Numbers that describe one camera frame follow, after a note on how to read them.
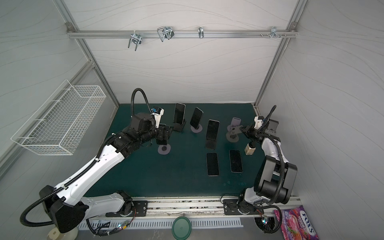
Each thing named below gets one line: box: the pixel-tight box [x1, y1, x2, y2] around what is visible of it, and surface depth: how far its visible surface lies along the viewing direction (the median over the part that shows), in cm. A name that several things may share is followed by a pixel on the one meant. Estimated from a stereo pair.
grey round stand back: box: [190, 124, 203, 134], surface depth 107 cm
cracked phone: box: [206, 152, 220, 177], surface depth 90 cm
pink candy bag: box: [273, 205, 320, 240], surface depth 69 cm
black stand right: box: [204, 138, 217, 150], surface depth 100 cm
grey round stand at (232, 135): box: [226, 125, 243, 143], surface depth 95 cm
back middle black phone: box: [190, 107, 204, 129], surface depth 99 cm
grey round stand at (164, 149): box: [157, 143, 171, 155], surface depth 97 cm
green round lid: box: [171, 216, 192, 240], surface depth 62 cm
